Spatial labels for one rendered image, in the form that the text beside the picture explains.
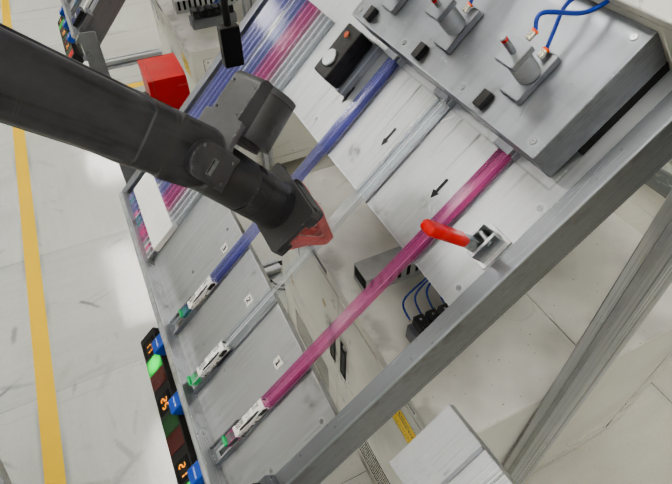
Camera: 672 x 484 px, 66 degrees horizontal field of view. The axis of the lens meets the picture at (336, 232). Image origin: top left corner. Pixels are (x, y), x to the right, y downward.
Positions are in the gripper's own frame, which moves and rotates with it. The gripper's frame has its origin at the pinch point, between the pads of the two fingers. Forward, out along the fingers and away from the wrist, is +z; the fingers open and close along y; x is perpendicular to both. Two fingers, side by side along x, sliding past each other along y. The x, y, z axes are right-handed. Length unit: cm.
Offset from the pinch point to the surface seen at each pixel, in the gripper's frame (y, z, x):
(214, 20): 139, 36, -1
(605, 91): -17.5, -7.1, -29.3
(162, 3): 168, 30, 10
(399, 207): -5.5, 0.0, -9.5
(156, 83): 79, 8, 16
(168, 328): 11.1, 2.5, 30.1
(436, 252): -13.3, 0.1, -9.2
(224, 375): -2.5, 3.3, 24.1
